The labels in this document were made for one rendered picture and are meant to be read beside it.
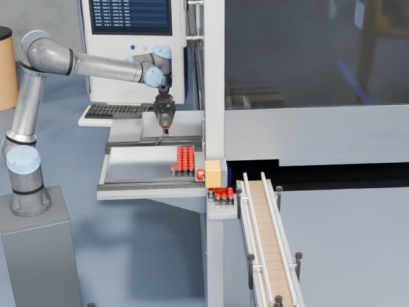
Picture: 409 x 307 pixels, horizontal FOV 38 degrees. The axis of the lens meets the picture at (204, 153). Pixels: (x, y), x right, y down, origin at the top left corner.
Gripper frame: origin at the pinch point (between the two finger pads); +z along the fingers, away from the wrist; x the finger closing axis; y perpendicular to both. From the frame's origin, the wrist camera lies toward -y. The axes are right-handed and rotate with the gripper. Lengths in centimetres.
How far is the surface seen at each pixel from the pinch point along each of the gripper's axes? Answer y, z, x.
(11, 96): -238, 83, -135
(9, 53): -241, 47, -132
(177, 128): -6.4, 5.2, 5.0
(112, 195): 47, 5, -19
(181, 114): -17.9, 3.4, 7.0
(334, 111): 48, -26, 59
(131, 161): 22.5, 5.2, -13.4
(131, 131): -5.8, 5.4, -15.5
